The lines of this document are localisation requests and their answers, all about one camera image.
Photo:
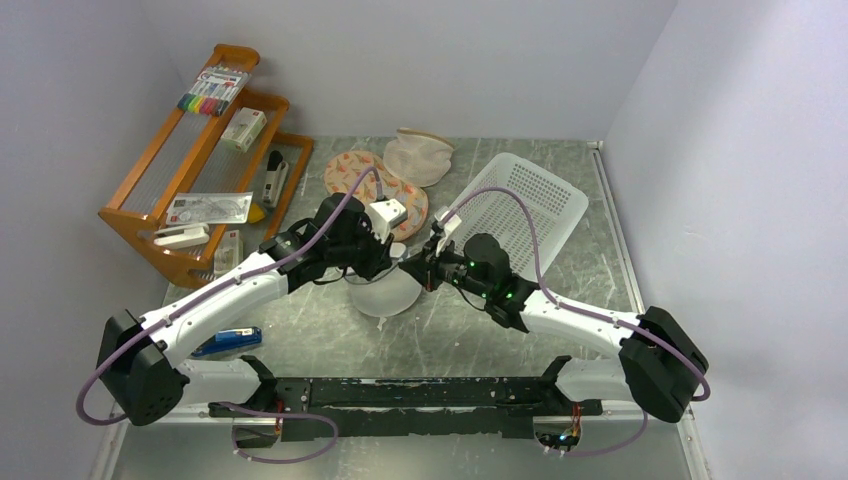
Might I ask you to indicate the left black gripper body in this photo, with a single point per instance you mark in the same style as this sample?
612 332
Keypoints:
366 251

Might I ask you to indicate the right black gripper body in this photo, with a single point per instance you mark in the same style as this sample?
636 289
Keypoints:
441 264

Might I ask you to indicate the white mesh laundry bag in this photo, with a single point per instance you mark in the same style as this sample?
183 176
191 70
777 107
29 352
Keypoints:
390 293

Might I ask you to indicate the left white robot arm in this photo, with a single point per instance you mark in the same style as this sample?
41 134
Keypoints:
146 362

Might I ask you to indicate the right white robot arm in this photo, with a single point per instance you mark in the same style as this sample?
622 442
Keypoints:
647 358

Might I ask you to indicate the floral pink laundry bag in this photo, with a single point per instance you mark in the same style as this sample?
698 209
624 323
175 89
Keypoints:
343 169

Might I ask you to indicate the beige mesh laundry bag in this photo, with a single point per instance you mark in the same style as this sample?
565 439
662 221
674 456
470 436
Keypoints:
417 157

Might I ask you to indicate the yellow triangular eraser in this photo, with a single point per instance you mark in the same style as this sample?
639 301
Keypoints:
256 213

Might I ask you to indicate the black grey stapler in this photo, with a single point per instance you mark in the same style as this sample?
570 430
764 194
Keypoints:
275 179

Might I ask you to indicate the white plastic basket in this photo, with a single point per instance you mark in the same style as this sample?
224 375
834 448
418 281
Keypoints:
555 206

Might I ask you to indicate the staples box package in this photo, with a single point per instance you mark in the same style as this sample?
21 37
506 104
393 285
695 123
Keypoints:
229 253

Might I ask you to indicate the clear ruler set package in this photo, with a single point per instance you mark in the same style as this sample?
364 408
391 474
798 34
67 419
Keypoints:
209 208

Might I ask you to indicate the blue stapler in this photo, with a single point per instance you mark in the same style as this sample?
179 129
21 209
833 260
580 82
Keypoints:
227 340

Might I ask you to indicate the orange wooden shelf rack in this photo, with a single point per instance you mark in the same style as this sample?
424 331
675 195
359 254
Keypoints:
186 155

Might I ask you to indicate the small white green box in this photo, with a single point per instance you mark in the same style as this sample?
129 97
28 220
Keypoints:
243 129

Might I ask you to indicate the white stapler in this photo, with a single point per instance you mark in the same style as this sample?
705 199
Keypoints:
182 236

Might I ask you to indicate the coloured marker pen set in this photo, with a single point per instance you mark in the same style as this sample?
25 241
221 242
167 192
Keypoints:
213 91

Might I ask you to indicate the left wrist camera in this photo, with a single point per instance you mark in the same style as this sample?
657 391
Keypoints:
384 217

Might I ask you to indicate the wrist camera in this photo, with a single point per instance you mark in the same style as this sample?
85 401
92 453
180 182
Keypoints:
444 226
384 217

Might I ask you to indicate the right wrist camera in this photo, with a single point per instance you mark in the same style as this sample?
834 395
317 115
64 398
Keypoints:
444 226

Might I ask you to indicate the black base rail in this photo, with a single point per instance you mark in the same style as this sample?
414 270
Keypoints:
356 407

